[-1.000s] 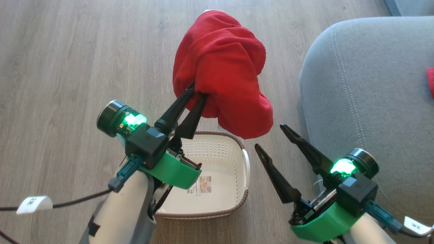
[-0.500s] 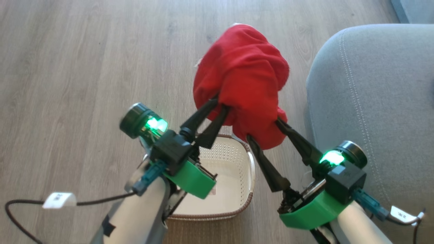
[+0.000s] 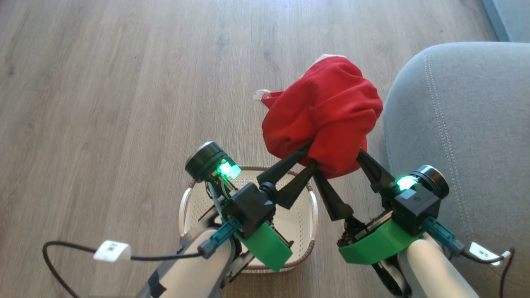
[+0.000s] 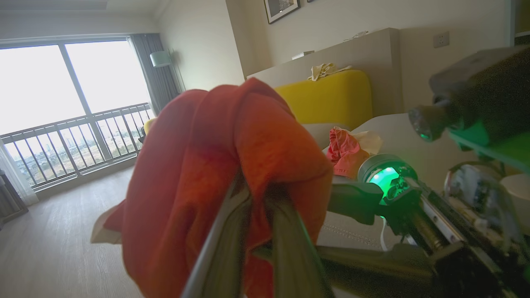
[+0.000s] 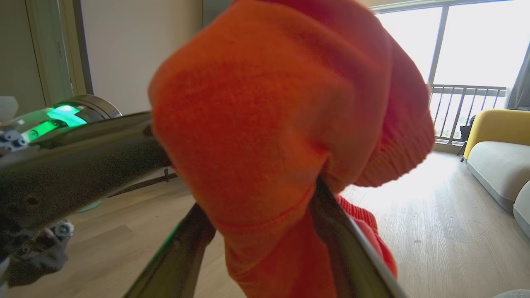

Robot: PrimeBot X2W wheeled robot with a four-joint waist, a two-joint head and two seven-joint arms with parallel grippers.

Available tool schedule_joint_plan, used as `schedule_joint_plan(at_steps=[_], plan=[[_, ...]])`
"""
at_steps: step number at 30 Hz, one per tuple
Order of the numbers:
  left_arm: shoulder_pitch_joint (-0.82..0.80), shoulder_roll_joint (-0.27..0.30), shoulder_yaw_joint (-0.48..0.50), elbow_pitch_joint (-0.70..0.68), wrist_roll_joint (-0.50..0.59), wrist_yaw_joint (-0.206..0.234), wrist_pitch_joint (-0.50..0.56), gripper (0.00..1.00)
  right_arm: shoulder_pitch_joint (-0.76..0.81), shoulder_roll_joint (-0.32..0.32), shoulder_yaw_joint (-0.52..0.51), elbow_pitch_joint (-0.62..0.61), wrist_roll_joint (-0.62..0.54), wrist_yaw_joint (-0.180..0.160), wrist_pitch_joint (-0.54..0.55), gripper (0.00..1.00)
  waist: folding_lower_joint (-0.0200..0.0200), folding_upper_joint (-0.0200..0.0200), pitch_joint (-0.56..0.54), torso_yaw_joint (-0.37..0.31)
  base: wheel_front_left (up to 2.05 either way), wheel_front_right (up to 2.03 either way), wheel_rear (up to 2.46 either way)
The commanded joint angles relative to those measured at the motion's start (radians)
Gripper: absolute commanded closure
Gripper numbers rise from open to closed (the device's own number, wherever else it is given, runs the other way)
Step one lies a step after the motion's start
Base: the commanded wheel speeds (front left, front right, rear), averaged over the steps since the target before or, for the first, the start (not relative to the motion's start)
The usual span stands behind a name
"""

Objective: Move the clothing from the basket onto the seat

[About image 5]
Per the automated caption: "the red garment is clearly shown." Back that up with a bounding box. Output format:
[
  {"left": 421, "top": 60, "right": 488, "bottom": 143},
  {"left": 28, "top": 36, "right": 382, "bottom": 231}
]
[{"left": 148, "top": 0, "right": 435, "bottom": 298}]

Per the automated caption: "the sofa with grey cushions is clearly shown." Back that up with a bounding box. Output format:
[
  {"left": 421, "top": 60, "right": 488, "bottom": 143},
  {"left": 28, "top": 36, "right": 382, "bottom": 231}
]
[{"left": 463, "top": 109, "right": 530, "bottom": 240}]

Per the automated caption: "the large window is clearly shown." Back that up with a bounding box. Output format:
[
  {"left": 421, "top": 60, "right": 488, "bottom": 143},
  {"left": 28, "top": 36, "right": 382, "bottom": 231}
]
[{"left": 371, "top": 0, "right": 530, "bottom": 144}]

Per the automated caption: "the grey curtain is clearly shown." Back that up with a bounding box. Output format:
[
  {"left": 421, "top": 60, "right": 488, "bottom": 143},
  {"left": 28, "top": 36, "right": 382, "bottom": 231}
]
[{"left": 506, "top": 53, "right": 530, "bottom": 111}]

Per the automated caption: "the balcony railing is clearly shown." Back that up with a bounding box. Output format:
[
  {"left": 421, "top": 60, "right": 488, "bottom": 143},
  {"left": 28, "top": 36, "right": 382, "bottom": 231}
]
[{"left": 426, "top": 84, "right": 508, "bottom": 145}]

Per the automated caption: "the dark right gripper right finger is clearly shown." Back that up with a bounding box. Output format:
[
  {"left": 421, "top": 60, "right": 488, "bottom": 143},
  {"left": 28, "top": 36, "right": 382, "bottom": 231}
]
[{"left": 310, "top": 177, "right": 411, "bottom": 298}]

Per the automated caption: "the pale door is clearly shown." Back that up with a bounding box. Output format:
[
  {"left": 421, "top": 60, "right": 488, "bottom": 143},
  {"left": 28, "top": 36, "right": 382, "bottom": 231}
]
[{"left": 25, "top": 0, "right": 88, "bottom": 106}]

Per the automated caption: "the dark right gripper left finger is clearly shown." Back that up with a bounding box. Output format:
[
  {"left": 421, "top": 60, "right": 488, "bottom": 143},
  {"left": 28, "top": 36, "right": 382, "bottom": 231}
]
[{"left": 123, "top": 204, "right": 217, "bottom": 298}]

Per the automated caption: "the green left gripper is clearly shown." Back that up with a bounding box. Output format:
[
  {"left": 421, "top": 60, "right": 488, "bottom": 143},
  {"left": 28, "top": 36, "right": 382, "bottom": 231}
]
[{"left": 0, "top": 111, "right": 171, "bottom": 288}]

